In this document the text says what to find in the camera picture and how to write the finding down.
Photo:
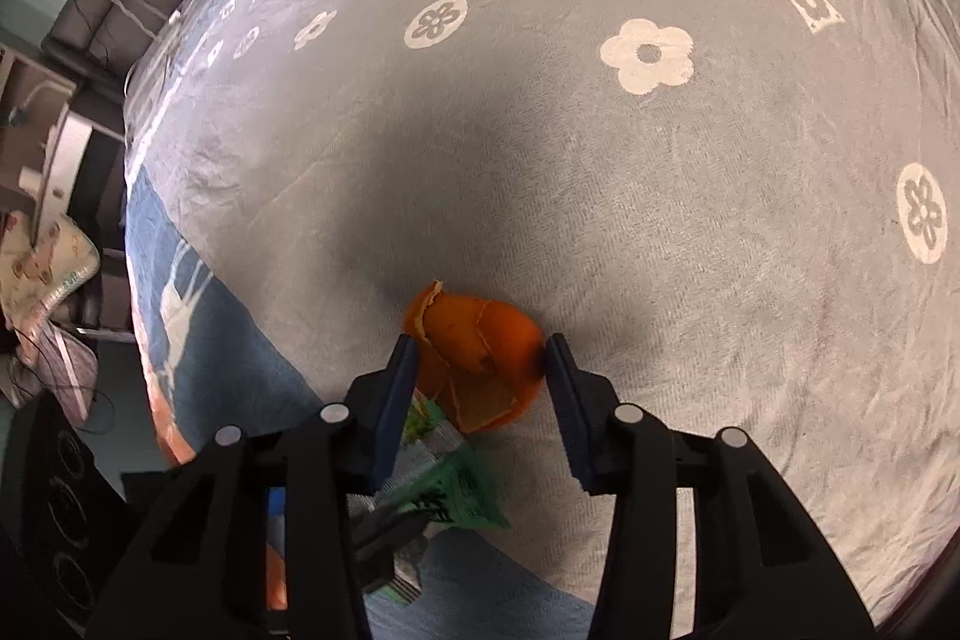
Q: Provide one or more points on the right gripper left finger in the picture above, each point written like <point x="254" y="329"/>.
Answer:
<point x="348" y="448"/>

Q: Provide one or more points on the floral cushion on chair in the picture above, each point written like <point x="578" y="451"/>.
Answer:
<point x="37" y="276"/>

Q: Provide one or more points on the grey upholstered headboard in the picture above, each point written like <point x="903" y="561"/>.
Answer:
<point x="99" y="41"/>

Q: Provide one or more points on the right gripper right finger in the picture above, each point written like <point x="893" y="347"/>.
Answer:
<point x="618" y="449"/>

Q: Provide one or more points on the green silver snack wrapper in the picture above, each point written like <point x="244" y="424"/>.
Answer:
<point x="437" y="483"/>

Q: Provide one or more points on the orange peel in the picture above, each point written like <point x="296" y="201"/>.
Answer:
<point x="480" y="361"/>

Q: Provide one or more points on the grey patterned bed sheet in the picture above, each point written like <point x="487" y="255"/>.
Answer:
<point x="743" y="212"/>

